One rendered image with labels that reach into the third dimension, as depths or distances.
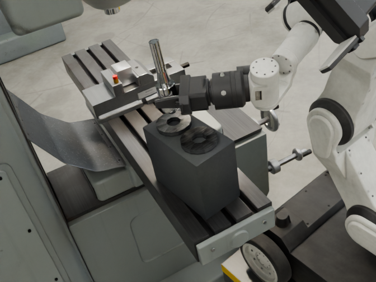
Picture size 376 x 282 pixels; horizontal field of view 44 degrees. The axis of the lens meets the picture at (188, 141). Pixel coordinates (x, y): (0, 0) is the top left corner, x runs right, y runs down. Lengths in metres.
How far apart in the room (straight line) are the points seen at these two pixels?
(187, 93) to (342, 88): 0.42
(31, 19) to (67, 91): 2.48
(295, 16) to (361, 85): 0.24
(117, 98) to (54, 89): 2.24
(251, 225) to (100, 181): 0.56
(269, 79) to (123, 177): 0.69
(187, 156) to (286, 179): 1.54
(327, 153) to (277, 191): 1.20
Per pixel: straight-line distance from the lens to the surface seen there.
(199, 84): 1.09
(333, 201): 1.66
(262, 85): 1.06
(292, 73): 1.15
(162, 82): 1.08
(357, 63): 1.15
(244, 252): 1.64
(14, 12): 1.23
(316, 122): 1.30
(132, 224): 1.70
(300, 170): 2.62
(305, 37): 1.18
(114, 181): 1.54
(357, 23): 0.65
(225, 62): 3.61
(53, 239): 1.53
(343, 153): 1.36
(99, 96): 1.59
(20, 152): 1.33
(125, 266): 1.82
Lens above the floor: 1.81
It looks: 39 degrees down
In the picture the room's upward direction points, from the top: 11 degrees counter-clockwise
